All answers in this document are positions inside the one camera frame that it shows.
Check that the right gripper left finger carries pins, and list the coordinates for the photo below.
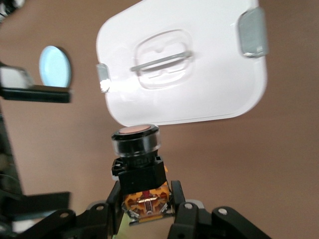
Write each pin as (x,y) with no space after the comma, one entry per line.
(99,221)

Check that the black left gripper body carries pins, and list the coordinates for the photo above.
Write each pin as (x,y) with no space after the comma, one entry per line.
(8,149)

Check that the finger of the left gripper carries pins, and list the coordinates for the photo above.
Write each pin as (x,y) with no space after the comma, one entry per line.
(37,94)
(37,204)

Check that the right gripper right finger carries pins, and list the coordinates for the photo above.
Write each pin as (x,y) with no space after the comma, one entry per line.
(199,224)

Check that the orange push button switch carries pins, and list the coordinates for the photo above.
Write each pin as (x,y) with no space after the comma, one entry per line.
(139,174)

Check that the white lidded storage box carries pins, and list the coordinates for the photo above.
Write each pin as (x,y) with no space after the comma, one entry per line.
(199,94)

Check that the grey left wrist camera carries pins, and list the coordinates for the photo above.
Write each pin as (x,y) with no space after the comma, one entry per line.
(15,77)

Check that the light blue round plate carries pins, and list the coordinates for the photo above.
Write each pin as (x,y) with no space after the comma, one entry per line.
(53,67)

